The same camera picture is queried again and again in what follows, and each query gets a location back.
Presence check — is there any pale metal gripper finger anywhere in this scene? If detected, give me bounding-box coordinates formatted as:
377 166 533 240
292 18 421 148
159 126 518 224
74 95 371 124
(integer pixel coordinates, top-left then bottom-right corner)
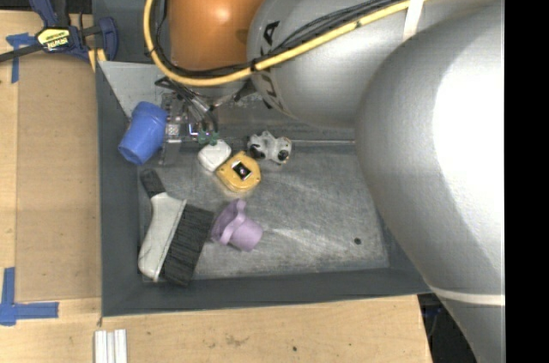
160 123 184 167

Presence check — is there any blue plastic cup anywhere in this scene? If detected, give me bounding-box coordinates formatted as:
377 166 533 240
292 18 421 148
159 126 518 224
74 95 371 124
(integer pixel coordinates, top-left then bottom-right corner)
117 100 169 166

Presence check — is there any small white rounded box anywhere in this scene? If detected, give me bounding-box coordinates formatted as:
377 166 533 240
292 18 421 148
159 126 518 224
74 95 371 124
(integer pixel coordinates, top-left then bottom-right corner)
196 139 233 173

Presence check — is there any yellow box with black square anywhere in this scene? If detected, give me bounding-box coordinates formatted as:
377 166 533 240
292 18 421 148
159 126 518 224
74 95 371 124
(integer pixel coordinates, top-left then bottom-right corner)
214 151 262 194

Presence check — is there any white brush with black bristles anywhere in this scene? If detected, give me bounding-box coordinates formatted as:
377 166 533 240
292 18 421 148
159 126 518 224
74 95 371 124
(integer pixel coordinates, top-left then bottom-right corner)
137 167 216 287

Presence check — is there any white and black toy animal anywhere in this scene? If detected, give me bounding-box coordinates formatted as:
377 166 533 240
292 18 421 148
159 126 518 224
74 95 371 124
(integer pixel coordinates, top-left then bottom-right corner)
246 130 294 166

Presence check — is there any purple flower-shaped cup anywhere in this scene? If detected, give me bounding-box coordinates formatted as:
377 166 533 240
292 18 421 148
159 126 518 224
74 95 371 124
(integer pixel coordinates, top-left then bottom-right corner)
209 198 264 253

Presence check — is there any brown flat board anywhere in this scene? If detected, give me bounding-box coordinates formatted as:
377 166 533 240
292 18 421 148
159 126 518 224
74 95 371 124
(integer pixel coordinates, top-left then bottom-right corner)
15 11 105 305

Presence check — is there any grey metal bin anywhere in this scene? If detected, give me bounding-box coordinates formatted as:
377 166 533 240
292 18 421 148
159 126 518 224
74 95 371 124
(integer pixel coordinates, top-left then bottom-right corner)
90 0 435 318

